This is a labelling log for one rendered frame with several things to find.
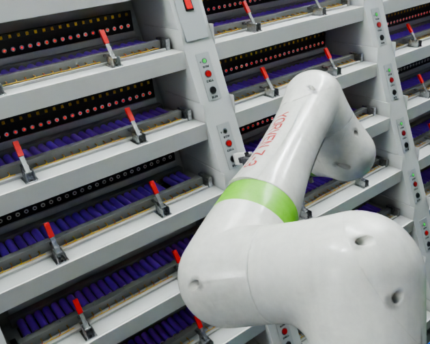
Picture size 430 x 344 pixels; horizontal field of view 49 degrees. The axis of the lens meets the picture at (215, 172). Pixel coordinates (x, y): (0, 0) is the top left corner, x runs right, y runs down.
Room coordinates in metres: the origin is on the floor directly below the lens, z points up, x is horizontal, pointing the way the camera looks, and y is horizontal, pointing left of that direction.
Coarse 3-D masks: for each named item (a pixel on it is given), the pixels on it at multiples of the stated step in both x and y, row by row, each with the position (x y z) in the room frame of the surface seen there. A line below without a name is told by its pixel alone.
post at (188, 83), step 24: (144, 0) 1.32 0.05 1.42; (168, 0) 1.22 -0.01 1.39; (144, 24) 1.36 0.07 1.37; (168, 24) 1.25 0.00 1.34; (192, 48) 1.23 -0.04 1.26; (192, 72) 1.22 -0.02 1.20; (216, 72) 1.25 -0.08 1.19; (192, 96) 1.24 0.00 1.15; (216, 120) 1.23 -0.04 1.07; (216, 144) 1.22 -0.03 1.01; (240, 144) 1.26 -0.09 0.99; (216, 168) 1.23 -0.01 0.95; (240, 168) 1.25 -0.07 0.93; (264, 336) 1.24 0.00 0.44
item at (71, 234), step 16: (160, 192) 1.20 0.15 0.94; (176, 192) 1.22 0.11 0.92; (128, 208) 1.14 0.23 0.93; (144, 208) 1.16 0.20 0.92; (96, 224) 1.10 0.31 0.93; (48, 240) 1.05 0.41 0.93; (64, 240) 1.06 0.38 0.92; (16, 256) 1.01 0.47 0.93; (32, 256) 1.03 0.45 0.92; (0, 272) 0.97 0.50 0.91
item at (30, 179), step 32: (96, 96) 1.25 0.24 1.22; (128, 96) 1.30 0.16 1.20; (0, 128) 1.13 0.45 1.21; (32, 128) 1.17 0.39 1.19; (64, 128) 1.21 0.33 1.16; (96, 128) 1.21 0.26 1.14; (128, 128) 1.18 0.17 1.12; (160, 128) 1.20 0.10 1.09; (192, 128) 1.19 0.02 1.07; (0, 160) 1.08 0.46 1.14; (32, 160) 1.06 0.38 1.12; (64, 160) 1.07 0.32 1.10; (96, 160) 1.07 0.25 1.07; (128, 160) 1.11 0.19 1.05; (0, 192) 0.97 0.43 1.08; (32, 192) 0.99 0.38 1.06
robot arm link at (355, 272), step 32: (288, 224) 0.49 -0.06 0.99; (320, 224) 0.45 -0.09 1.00; (352, 224) 0.42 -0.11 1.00; (384, 224) 0.42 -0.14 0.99; (256, 256) 0.47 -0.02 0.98; (288, 256) 0.44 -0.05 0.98; (320, 256) 0.42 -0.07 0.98; (352, 256) 0.40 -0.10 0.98; (384, 256) 0.39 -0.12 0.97; (416, 256) 0.41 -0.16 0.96; (256, 288) 0.46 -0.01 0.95; (288, 288) 0.43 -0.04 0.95; (320, 288) 0.41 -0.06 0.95; (352, 288) 0.39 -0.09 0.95; (384, 288) 0.38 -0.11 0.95; (416, 288) 0.39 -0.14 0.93; (288, 320) 0.45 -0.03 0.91; (320, 320) 0.40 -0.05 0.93; (352, 320) 0.38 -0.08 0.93; (384, 320) 0.38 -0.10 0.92; (416, 320) 0.38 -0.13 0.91
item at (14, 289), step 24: (168, 168) 1.33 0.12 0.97; (192, 168) 1.33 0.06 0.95; (96, 192) 1.22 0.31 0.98; (216, 192) 1.21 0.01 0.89; (144, 216) 1.14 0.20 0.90; (168, 216) 1.13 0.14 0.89; (192, 216) 1.17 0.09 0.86; (72, 240) 1.08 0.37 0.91; (96, 240) 1.06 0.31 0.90; (120, 240) 1.06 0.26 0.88; (144, 240) 1.09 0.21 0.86; (24, 264) 1.01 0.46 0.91; (48, 264) 1.00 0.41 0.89; (72, 264) 1.00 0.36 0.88; (96, 264) 1.03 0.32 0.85; (0, 288) 0.94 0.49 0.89; (24, 288) 0.95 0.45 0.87; (48, 288) 0.98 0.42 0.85; (0, 312) 0.93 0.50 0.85
